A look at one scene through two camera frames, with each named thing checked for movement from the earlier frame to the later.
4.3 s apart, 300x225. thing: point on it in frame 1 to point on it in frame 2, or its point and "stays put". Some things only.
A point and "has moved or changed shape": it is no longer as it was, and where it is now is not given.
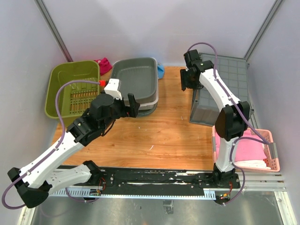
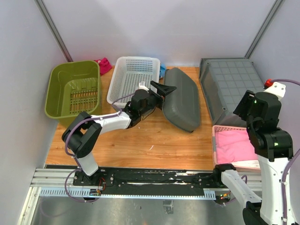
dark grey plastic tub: x=138 y=76 to x=181 y=107
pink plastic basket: x=252 y=155 stays put
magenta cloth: x=104 y=65 stays put
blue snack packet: x=161 y=71 stays put
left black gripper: x=134 y=106 to x=162 y=90
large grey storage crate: x=232 y=72 has moved or changed shape
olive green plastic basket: x=74 y=98 stays put
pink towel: x=245 y=149 stays put
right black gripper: x=185 y=84 to x=244 y=101
